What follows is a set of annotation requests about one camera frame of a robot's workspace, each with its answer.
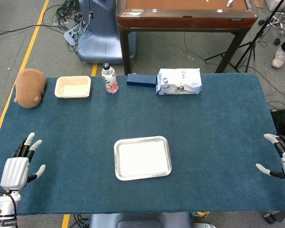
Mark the blue grey robot torso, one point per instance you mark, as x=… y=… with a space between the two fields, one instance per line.
x=140 y=221

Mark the black tripod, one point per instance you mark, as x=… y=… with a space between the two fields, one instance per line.
x=251 y=46

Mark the brown mahjong table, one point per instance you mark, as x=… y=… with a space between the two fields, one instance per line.
x=185 y=20

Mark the white paper towel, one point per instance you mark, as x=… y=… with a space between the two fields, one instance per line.
x=142 y=158

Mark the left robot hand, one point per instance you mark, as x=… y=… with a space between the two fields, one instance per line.
x=14 y=172

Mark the white sneaker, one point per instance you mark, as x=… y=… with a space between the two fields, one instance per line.
x=279 y=58

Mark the stainless steel tray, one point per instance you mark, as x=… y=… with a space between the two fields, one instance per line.
x=116 y=156

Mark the brown plush capybara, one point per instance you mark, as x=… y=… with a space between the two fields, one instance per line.
x=29 y=88

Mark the dark blue cardboard box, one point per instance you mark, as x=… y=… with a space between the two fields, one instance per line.
x=140 y=80

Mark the single blue white mahjong tile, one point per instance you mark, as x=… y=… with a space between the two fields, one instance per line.
x=230 y=2

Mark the beige plastic food container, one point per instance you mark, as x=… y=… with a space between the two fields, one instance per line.
x=72 y=88

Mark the black caster wheel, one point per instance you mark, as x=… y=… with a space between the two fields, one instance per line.
x=269 y=218

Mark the blue grey machine base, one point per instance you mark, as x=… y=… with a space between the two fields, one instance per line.
x=102 y=38

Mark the white blue tissue pack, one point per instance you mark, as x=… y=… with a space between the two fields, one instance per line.
x=180 y=82

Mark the chrome office chair base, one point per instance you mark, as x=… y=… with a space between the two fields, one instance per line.
x=279 y=22

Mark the clear drink bottle red label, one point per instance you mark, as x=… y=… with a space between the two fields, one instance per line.
x=110 y=80

